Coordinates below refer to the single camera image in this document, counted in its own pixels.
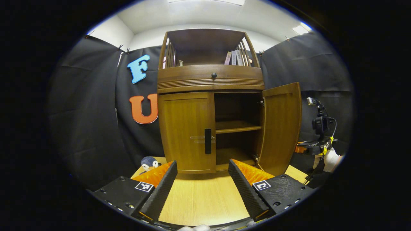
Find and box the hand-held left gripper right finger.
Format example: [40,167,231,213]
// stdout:
[228,159,315,222]

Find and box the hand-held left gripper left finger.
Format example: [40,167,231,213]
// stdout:
[88,160,178,222]

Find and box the wooden shoe cabinet door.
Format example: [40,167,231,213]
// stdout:
[158,92,216,174]
[257,82,302,176]

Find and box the wooden double-door shoe cabinet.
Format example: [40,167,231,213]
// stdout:
[157,28,302,180]

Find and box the wooden cabinet shelf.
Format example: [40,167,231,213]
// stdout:
[215,120,262,134]

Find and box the wooden cabinet drawer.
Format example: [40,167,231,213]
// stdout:
[157,65,265,93]

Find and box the penguin plush toy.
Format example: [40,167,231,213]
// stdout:
[140,156,161,174]

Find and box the ceiling light panel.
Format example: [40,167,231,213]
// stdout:
[292,22,312,35]

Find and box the black backdrop cloth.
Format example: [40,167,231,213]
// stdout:
[48,30,355,191]

